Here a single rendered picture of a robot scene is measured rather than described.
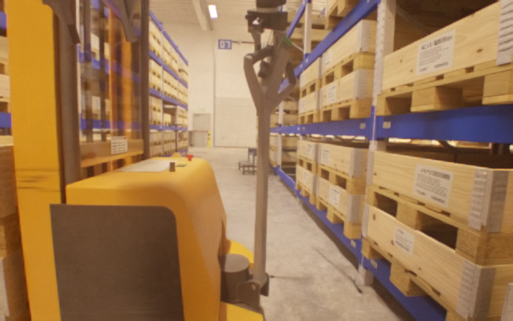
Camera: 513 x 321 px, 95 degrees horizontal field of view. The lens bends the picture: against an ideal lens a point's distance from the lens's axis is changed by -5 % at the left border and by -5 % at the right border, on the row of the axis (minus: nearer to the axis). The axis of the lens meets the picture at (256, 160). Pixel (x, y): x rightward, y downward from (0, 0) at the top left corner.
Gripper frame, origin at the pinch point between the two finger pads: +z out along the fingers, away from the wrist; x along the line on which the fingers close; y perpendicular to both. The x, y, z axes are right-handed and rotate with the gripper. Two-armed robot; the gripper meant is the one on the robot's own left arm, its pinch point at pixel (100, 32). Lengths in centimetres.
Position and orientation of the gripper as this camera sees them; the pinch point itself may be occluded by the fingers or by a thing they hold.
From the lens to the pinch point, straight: 69.6
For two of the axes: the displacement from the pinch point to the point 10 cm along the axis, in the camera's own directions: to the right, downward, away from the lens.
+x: -10.0, 0.1, 0.1
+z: 0.1, 8.6, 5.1
